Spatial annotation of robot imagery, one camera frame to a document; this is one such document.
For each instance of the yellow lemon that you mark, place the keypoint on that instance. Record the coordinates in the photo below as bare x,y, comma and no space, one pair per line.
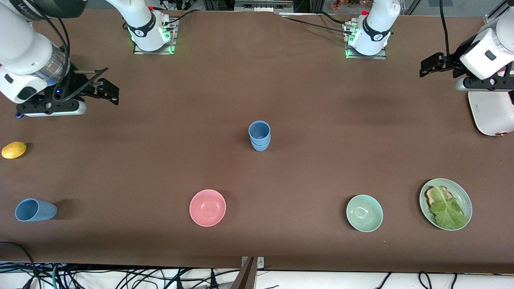
14,150

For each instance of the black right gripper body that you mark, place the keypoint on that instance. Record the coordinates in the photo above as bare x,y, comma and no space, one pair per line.
75,85

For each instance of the pink bowl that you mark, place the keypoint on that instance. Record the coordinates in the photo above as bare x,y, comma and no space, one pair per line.
207,208

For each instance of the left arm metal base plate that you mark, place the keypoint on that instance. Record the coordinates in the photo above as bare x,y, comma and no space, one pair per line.
381,56

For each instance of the orange artificial flowers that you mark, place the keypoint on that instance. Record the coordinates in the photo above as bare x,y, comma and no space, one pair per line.
349,3

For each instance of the silver metal box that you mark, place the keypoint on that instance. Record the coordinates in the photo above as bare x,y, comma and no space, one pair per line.
261,6

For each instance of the aluminium frame profile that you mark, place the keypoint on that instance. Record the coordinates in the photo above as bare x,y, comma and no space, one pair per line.
498,10

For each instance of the pale green plate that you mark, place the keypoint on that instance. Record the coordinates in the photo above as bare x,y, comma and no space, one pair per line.
461,192

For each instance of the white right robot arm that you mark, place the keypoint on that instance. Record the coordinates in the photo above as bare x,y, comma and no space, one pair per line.
24,52

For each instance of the slice of toast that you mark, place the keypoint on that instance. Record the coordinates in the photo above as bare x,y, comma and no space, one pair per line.
431,196

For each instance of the dark camera stand pole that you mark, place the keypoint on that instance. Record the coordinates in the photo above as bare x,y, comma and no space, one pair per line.
247,277

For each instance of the blue plastic cup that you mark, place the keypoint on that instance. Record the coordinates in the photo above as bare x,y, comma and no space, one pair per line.
261,147
259,130
40,210

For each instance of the green lettuce leaf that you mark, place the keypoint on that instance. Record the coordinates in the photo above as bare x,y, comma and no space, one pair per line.
447,210

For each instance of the white toaster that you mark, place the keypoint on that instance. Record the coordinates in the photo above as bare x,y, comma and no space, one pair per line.
492,116

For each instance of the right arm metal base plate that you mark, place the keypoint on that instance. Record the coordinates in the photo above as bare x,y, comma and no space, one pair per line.
174,38

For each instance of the pale green bowl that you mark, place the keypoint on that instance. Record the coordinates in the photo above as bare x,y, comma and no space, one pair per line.
364,213

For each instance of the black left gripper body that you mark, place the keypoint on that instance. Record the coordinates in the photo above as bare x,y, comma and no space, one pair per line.
452,64

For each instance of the small metal clamp bracket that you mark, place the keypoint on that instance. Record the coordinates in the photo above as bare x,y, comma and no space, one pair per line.
261,263

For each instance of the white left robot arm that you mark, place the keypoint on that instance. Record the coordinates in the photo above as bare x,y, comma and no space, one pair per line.
375,24

